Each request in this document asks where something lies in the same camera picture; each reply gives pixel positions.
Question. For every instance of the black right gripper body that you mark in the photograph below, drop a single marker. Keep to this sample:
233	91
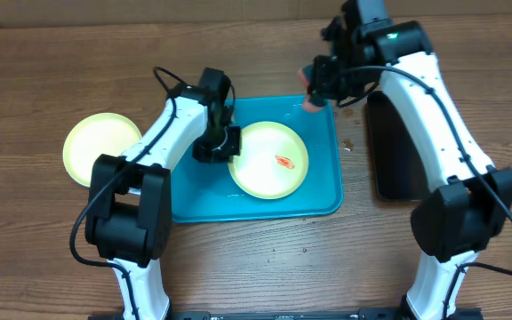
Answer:
332	84

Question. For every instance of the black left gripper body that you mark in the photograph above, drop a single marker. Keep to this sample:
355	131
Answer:
220	145

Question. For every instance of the yellow plate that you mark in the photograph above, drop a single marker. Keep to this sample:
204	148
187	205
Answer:
273	161
103	133

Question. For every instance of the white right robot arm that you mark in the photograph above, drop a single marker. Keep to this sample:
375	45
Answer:
468	196

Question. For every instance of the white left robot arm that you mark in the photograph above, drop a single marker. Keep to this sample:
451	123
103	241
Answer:
129	212

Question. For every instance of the teal plastic tray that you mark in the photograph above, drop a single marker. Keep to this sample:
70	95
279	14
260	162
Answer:
207	192

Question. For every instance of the black tray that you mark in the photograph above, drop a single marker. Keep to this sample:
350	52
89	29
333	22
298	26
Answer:
398	172

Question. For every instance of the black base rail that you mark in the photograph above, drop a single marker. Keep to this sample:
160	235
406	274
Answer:
361	314

